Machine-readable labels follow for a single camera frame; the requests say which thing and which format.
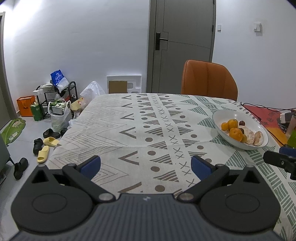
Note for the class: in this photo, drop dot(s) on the black door handle lock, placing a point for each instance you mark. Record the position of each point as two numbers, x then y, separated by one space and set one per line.
158 40

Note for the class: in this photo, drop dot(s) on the black shoe near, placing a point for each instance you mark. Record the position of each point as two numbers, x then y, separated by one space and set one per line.
20 167

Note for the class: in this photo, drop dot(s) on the yellow slipper near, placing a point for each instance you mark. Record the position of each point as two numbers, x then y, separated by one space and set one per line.
43 154

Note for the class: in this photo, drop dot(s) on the small white wall switch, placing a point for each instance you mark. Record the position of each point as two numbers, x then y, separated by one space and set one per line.
219 27

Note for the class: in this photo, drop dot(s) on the black shoe rack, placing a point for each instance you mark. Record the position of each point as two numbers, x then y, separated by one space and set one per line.
49 93

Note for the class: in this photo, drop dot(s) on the orange paper bag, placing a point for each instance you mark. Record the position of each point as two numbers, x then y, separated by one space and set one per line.
24 105

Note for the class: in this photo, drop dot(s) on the white ceramic bowl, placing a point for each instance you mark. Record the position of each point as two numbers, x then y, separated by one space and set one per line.
225 115

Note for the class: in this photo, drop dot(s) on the small mandarin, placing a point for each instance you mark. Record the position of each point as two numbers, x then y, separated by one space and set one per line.
224 126

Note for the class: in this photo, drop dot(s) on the patterned tablecloth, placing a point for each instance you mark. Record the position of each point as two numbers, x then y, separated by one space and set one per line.
146 141

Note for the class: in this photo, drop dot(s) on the orange leather chair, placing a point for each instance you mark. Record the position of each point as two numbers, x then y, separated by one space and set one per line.
208 79

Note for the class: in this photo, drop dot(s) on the white power adapter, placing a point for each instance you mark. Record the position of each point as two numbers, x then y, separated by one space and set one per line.
286 117

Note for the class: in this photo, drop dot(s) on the clear plastic bag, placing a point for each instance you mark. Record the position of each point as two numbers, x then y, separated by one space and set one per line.
91 91

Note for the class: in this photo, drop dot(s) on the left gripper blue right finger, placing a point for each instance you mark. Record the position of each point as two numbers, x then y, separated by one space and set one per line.
210 177

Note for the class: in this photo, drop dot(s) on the black slipper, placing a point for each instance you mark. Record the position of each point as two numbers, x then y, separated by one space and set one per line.
50 133
38 145

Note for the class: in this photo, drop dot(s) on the black slipper middle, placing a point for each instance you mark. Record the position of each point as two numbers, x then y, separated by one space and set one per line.
38 145

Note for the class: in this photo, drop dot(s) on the blue white plastic bag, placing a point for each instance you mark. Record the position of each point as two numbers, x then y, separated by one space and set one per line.
59 80

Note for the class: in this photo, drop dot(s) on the black slipper far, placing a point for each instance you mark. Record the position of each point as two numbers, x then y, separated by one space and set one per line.
50 133

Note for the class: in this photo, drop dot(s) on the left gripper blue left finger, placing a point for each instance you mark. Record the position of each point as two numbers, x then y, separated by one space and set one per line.
80 177

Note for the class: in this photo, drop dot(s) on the large orange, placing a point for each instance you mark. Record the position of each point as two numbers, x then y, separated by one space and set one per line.
232 123
236 134

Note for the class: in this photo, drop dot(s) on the green floor mat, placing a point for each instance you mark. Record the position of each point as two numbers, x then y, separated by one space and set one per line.
13 130

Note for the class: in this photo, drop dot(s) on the green paper bag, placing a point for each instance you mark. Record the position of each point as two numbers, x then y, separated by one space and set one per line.
37 112

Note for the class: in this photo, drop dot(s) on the green-brown round fruit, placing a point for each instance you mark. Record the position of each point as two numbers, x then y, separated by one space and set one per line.
244 138

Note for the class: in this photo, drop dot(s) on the white plastic bag with items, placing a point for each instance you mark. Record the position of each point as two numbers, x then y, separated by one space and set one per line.
60 114

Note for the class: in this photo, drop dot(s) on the yellow slipper far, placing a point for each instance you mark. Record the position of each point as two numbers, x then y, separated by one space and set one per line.
51 142

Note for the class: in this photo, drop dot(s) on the peeled pomelo piece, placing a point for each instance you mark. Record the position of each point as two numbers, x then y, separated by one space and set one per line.
249 135
258 138

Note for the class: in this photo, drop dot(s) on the yellow slipper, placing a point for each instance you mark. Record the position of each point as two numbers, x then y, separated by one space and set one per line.
51 142
43 154

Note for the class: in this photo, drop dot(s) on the grey door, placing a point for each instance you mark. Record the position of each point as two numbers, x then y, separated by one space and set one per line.
189 27

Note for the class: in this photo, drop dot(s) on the red orange mat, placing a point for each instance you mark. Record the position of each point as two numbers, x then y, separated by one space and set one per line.
270 119

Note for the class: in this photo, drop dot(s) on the green snack package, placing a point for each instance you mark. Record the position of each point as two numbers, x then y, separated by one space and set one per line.
291 133

